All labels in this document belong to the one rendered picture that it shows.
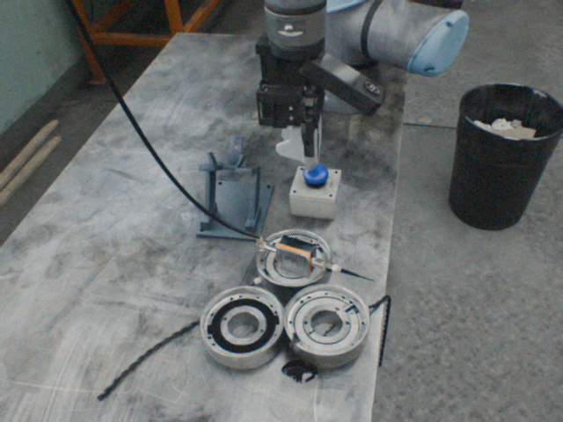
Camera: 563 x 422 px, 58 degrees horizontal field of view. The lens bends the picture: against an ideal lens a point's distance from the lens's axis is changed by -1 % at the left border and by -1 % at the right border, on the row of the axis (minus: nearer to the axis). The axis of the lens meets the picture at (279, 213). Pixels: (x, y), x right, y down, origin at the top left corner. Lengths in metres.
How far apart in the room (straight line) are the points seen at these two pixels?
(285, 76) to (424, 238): 1.30
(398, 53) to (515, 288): 1.11
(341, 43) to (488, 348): 1.05
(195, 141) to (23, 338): 0.47
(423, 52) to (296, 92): 0.29
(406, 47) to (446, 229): 1.15
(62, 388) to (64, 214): 0.33
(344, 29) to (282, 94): 0.32
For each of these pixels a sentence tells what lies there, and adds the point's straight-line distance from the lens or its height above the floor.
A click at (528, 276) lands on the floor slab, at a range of 1.90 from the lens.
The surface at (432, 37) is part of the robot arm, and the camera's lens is 0.90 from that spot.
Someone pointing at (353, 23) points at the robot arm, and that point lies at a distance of 0.96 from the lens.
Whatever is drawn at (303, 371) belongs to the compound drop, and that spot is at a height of 0.80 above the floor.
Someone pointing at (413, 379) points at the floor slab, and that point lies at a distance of 1.58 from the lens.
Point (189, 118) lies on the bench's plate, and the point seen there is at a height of 0.80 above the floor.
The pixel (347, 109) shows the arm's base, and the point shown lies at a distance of 1.04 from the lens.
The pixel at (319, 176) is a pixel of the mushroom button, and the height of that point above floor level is 0.87.
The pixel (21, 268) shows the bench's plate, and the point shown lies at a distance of 0.87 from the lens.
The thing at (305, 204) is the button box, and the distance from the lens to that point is 0.80.
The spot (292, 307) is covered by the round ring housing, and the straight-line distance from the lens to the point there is 0.67.
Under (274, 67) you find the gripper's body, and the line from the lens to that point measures 0.69.
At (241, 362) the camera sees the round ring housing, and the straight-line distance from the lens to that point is 0.63.
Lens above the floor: 1.37
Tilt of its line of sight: 44 degrees down
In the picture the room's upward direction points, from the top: 5 degrees counter-clockwise
